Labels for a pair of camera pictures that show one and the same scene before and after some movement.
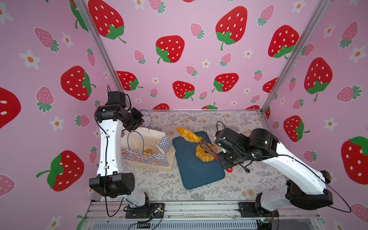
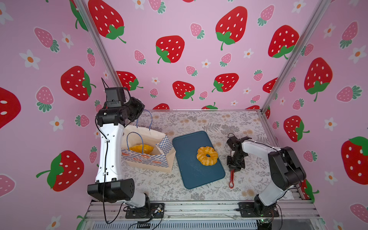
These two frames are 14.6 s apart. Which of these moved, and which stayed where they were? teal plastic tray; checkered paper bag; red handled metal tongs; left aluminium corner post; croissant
Moved: croissant; red handled metal tongs
Stayed: checkered paper bag; teal plastic tray; left aluminium corner post
